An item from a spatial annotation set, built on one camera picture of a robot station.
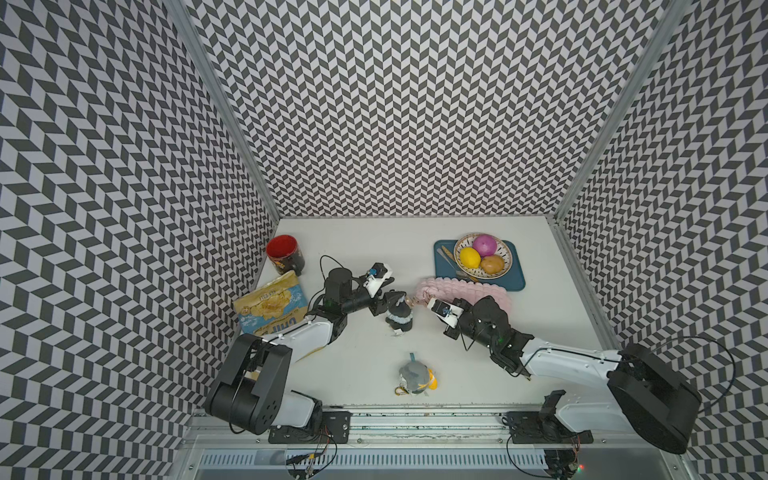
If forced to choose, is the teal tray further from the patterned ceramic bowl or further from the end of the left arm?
the end of the left arm

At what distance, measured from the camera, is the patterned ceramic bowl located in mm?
1011

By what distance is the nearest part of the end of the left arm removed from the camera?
68 centimetres
